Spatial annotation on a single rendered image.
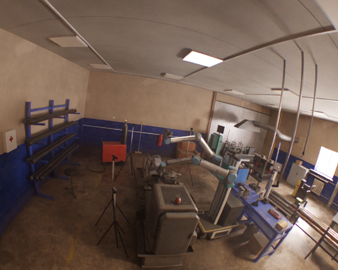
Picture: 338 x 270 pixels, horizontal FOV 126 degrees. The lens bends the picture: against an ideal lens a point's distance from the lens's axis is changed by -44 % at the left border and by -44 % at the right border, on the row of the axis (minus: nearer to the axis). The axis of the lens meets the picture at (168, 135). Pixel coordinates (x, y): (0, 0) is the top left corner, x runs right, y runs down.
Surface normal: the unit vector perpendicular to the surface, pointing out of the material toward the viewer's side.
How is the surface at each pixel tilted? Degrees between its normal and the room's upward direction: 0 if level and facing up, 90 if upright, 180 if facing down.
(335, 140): 90
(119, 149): 90
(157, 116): 90
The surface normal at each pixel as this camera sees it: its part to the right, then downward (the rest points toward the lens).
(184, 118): 0.18, 0.23
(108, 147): 0.50, 0.26
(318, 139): -0.97, -0.12
